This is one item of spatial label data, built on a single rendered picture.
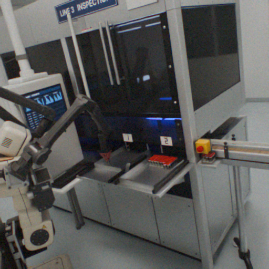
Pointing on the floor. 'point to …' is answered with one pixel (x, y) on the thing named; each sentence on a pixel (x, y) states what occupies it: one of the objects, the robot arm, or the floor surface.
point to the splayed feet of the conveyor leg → (243, 254)
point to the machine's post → (189, 126)
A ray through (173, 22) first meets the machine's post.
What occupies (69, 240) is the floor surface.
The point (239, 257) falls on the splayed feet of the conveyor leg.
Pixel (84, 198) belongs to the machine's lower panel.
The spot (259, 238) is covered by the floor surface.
